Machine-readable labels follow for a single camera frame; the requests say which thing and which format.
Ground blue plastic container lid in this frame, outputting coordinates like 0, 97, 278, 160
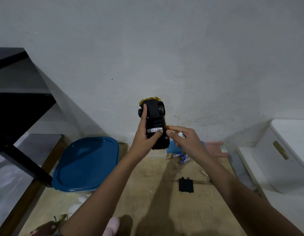
52, 137, 120, 193

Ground black and yellow toy car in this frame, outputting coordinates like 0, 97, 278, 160
138, 96, 171, 151

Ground person's pink clothed leg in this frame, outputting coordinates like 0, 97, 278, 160
102, 217, 121, 236

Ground person's right forearm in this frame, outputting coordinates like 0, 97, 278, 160
192, 148, 304, 236

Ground white cotton balls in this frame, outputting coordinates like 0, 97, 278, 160
68, 194, 92, 215

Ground small screwdriver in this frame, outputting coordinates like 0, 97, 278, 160
200, 170, 213, 183

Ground person's left hand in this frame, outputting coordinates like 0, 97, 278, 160
129, 104, 164, 159

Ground dried flower sprig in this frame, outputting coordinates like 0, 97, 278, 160
29, 214, 69, 236

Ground light blue box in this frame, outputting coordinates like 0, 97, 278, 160
166, 141, 206, 154

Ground person's left forearm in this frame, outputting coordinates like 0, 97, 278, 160
59, 150, 153, 236

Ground person's right hand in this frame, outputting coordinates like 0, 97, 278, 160
166, 126, 208, 160

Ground black shelf unit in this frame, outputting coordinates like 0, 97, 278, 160
0, 48, 57, 188

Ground pink plastic tray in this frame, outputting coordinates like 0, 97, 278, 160
204, 141, 229, 159

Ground black battery compartment cover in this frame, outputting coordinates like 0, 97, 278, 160
178, 177, 195, 194

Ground white storage box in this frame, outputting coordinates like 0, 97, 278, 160
251, 119, 304, 195

